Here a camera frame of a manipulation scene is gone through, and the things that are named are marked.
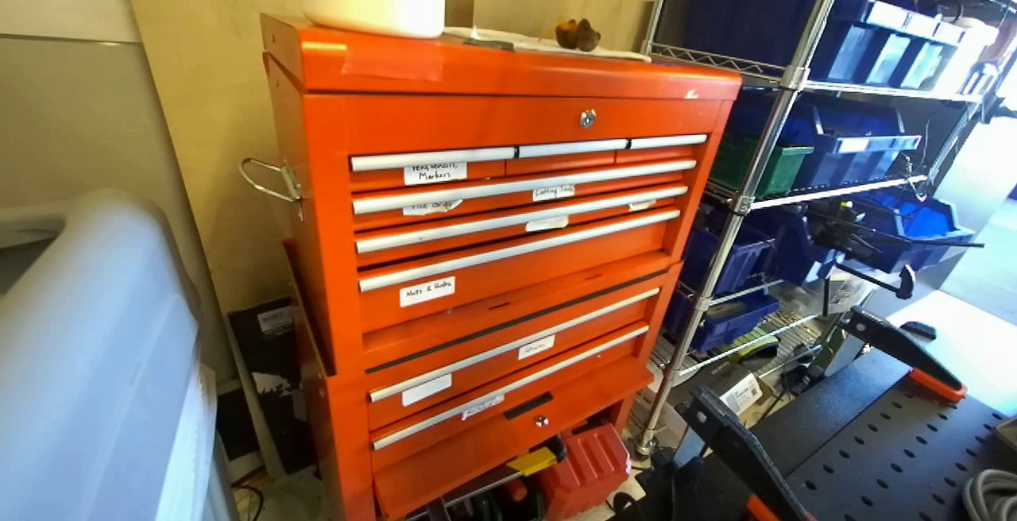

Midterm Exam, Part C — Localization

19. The brown doll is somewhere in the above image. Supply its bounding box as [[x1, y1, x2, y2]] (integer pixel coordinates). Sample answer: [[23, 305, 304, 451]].
[[555, 18, 602, 53]]

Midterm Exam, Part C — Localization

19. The wide orange drawer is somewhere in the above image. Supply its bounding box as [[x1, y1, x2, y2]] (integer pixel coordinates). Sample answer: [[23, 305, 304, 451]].
[[358, 209, 683, 334], [366, 288, 663, 431], [370, 325, 652, 472], [352, 159, 698, 231], [354, 185, 690, 269]]

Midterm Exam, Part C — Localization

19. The small orange drawer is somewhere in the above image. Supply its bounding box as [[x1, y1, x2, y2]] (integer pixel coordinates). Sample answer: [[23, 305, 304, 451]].
[[615, 134, 709, 165], [350, 147, 518, 193], [505, 139, 629, 178]]

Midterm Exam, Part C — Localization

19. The orange tool cabinet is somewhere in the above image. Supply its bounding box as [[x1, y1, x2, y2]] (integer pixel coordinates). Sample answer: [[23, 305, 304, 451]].
[[240, 14, 743, 521]]

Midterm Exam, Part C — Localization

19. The white cloth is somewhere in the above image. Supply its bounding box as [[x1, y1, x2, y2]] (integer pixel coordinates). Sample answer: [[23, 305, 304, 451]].
[[443, 25, 653, 64]]

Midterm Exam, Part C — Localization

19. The row of blue bins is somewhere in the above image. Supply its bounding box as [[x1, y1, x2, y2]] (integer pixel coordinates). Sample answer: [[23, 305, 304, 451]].
[[679, 191, 976, 296], [727, 92, 924, 192], [682, 0, 998, 93]]

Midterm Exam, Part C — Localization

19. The yellow tool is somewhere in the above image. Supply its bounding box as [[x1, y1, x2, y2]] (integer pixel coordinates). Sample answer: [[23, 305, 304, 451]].
[[507, 446, 559, 477]]

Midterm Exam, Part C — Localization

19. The blue plastic bin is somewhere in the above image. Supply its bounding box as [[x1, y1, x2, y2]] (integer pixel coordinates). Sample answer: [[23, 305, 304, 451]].
[[663, 289, 781, 353]]

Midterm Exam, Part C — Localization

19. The red plastic case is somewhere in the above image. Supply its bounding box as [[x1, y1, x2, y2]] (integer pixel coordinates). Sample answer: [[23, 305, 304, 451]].
[[539, 423, 633, 519]]

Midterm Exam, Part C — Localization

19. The cardboard box with label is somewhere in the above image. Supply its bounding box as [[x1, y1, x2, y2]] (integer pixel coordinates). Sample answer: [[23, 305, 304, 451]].
[[693, 361, 765, 417]]

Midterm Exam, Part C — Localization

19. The green plastic bin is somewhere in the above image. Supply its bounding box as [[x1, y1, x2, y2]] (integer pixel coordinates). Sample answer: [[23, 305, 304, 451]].
[[709, 134, 814, 199]]

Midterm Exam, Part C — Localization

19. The black flat box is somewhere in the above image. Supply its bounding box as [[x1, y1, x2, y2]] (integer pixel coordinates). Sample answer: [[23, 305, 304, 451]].
[[227, 297, 317, 476]]

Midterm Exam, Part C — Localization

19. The black orange clamp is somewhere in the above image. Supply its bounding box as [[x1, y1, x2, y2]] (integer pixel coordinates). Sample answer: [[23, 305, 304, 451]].
[[841, 306, 969, 404], [677, 385, 810, 521]]

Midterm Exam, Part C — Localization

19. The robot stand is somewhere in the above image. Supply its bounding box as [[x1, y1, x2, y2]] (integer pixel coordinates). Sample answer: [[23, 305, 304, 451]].
[[616, 346, 1017, 521]]

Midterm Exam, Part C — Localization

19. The silver drawer handle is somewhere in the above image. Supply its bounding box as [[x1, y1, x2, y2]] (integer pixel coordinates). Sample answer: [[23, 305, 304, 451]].
[[368, 288, 662, 404], [518, 139, 629, 160], [350, 147, 518, 173], [352, 159, 698, 216], [358, 209, 683, 294], [628, 134, 709, 151], [371, 325, 651, 452], [354, 185, 690, 256]]

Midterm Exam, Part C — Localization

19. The metal wire shelf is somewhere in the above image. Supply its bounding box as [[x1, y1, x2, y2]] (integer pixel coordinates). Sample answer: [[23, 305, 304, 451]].
[[633, 0, 1017, 460]]

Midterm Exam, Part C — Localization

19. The coil of grey cable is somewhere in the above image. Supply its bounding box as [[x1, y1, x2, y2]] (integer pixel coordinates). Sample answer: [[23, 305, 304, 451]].
[[962, 469, 1017, 521]]

